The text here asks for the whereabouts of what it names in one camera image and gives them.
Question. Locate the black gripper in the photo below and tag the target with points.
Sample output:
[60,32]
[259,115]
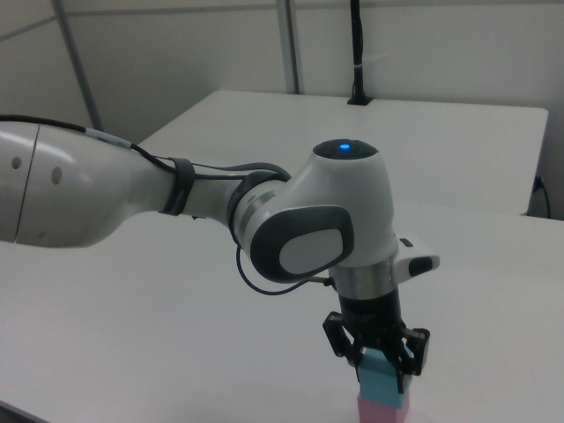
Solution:
[370,317]

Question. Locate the blue cube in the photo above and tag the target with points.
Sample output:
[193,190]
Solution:
[379,381]

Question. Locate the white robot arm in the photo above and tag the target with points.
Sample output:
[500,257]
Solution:
[317,211]

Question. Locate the pink cube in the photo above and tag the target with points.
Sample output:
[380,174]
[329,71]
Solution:
[374,412]

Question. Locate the white side table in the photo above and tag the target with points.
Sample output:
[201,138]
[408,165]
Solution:
[440,150]

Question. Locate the black pole with base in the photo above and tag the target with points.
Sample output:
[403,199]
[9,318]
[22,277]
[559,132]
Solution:
[358,53]

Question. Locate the vertical metal frame post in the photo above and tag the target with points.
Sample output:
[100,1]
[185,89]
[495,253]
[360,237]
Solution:
[291,44]

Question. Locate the slanted metal frame post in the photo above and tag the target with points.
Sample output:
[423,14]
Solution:
[81,75]

